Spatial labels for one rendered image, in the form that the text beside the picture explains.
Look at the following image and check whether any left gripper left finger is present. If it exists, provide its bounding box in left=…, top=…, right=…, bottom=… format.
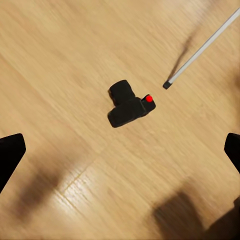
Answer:
left=0, top=133, right=26, bottom=193

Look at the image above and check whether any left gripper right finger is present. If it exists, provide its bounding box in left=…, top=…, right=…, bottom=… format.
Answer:
left=224, top=133, right=240, bottom=173

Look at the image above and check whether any digital camera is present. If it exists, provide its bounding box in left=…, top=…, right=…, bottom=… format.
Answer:
left=108, top=80, right=156, bottom=128

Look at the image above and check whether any camera tripod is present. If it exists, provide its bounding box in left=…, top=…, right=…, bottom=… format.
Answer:
left=163, top=7, right=240, bottom=89

